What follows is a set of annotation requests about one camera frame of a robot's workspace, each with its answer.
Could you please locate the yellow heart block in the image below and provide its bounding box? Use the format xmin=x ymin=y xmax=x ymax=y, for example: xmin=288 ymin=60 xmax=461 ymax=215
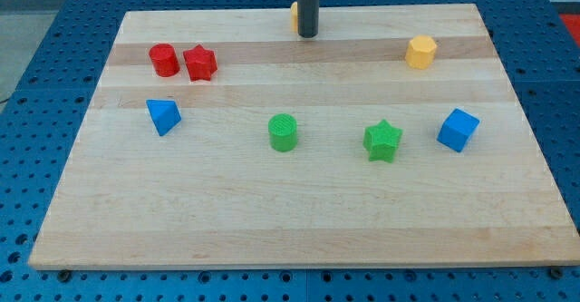
xmin=290 ymin=1 xmax=298 ymax=33

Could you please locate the green cylinder block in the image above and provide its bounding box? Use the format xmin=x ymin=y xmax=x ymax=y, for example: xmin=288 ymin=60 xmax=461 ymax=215
xmin=268 ymin=113 xmax=297 ymax=152

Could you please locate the red cylinder block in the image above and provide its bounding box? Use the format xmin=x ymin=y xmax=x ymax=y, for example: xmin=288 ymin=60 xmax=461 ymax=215
xmin=149 ymin=44 xmax=180 ymax=77

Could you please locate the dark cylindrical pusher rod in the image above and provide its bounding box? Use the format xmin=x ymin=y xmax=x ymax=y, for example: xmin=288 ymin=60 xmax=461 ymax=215
xmin=297 ymin=0 xmax=319 ymax=38

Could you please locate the blue cube block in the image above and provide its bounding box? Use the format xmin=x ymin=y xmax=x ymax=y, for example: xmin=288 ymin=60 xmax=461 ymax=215
xmin=437 ymin=108 xmax=480 ymax=152

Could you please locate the blue triangle block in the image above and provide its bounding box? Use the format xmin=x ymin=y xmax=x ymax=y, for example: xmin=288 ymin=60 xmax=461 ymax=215
xmin=146 ymin=99 xmax=181 ymax=136

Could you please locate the yellow hexagon block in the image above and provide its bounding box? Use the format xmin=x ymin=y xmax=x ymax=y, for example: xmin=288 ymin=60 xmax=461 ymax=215
xmin=405 ymin=35 xmax=438 ymax=70

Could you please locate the green star block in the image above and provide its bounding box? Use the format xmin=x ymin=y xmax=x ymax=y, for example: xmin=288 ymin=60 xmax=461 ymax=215
xmin=362 ymin=120 xmax=403 ymax=163

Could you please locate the red star block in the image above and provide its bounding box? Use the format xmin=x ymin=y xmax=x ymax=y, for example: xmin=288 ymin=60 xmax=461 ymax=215
xmin=183 ymin=44 xmax=218 ymax=81

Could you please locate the wooden board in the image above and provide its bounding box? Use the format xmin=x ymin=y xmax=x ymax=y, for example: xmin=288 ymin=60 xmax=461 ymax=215
xmin=29 ymin=4 xmax=579 ymax=270

